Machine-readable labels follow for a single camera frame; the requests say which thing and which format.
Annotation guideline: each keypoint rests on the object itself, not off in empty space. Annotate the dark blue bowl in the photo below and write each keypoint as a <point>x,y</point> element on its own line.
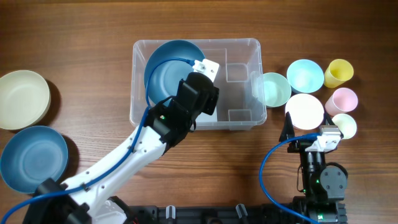
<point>32,156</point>
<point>166,67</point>

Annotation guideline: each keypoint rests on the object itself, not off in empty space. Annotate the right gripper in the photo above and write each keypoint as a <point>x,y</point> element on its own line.
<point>289,130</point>

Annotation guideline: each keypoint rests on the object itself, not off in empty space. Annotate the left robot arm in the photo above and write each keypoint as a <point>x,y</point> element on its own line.
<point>85,197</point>

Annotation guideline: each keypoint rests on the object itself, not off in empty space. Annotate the yellow plastic cup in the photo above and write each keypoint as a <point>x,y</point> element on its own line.
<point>338,72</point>

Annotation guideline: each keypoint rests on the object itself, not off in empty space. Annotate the white small bowl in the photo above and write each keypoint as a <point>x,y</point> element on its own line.
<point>305,110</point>

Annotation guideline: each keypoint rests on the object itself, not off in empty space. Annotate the pink plastic cup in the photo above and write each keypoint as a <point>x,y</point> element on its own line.
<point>343,100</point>

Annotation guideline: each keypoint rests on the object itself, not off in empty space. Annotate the pale cream plastic cup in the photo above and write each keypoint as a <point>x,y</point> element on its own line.
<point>346,124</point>

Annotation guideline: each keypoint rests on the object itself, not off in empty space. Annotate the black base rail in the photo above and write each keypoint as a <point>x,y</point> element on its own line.
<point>266,213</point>

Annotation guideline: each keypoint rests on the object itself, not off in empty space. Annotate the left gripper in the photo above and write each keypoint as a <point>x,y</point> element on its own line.
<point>211,104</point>

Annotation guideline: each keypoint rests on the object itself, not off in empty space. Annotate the mint green small bowl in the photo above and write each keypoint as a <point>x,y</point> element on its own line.
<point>277,90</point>

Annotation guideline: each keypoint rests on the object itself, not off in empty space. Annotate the clear plastic storage container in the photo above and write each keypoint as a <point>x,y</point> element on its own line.
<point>240,104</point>

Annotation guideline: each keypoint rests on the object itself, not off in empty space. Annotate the cream plastic bowl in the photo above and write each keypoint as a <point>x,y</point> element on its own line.
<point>25,99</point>

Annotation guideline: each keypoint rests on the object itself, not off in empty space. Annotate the light blue small bowl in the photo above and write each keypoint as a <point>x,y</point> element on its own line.
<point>305,76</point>

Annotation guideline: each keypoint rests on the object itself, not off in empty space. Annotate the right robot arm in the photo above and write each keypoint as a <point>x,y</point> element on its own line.
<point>324,183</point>

